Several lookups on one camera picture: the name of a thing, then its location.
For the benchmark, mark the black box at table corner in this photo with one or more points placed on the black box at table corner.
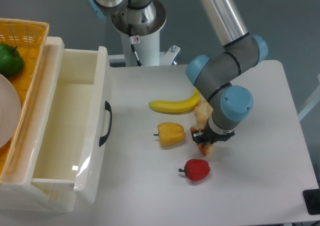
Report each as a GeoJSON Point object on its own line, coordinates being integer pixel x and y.
{"type": "Point", "coordinates": [312, 201]}

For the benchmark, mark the green bell pepper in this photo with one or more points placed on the green bell pepper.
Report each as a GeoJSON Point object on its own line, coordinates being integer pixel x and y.
{"type": "Point", "coordinates": [11, 63]}

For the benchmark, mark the yellow banana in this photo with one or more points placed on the yellow banana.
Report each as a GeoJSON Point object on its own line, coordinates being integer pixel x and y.
{"type": "Point", "coordinates": [176, 107]}

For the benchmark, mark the long square bread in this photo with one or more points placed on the long square bread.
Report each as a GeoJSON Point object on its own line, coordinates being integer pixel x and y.
{"type": "Point", "coordinates": [206, 149]}

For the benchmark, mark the white plate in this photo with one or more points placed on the white plate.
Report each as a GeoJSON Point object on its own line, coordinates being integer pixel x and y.
{"type": "Point", "coordinates": [10, 110]}

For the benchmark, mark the white drawer cabinet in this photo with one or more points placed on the white drawer cabinet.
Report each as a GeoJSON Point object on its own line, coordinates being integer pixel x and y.
{"type": "Point", "coordinates": [17, 190]}

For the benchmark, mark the white plastic drawer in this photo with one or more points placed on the white plastic drawer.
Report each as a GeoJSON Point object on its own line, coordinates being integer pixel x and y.
{"type": "Point", "coordinates": [70, 158]}

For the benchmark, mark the red bell pepper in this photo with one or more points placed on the red bell pepper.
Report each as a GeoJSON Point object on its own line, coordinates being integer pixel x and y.
{"type": "Point", "coordinates": [196, 169]}

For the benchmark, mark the yellow bell pepper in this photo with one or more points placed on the yellow bell pepper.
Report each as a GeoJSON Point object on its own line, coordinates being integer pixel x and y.
{"type": "Point", "coordinates": [170, 134]}

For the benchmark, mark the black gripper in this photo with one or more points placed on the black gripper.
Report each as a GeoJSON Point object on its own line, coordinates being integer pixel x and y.
{"type": "Point", "coordinates": [208, 136]}

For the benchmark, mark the white metal frame bar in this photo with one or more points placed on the white metal frame bar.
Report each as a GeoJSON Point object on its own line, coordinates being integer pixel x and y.
{"type": "Point", "coordinates": [312, 100]}

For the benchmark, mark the black drawer handle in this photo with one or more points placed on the black drawer handle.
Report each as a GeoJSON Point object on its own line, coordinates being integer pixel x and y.
{"type": "Point", "coordinates": [107, 123]}

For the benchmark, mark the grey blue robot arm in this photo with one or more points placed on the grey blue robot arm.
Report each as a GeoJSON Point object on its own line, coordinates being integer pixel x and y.
{"type": "Point", "coordinates": [212, 77]}

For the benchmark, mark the round bread roll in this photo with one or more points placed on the round bread roll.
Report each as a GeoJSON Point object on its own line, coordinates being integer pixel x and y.
{"type": "Point", "coordinates": [202, 112]}

